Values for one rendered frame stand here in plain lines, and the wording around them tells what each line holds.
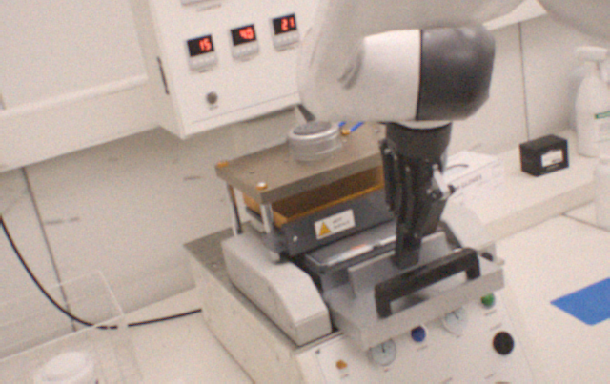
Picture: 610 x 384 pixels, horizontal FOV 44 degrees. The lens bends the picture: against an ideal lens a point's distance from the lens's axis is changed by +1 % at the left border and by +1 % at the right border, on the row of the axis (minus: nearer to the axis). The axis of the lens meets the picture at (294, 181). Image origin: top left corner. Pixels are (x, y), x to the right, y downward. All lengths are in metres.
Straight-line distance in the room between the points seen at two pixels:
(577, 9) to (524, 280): 1.14
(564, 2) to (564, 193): 1.37
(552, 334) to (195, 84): 0.69
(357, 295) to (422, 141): 0.25
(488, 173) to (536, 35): 0.46
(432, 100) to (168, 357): 0.85
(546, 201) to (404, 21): 1.16
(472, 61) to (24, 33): 0.96
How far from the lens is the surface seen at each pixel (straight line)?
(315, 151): 1.10
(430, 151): 0.86
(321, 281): 1.02
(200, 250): 1.34
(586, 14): 0.35
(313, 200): 1.10
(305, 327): 0.99
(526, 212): 1.64
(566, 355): 1.26
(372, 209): 1.09
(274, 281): 1.02
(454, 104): 0.71
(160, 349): 1.44
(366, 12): 0.55
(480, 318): 1.11
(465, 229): 1.11
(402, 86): 0.69
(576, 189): 1.73
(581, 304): 1.38
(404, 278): 0.95
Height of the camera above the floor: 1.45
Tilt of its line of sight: 19 degrees down
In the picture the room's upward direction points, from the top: 11 degrees counter-clockwise
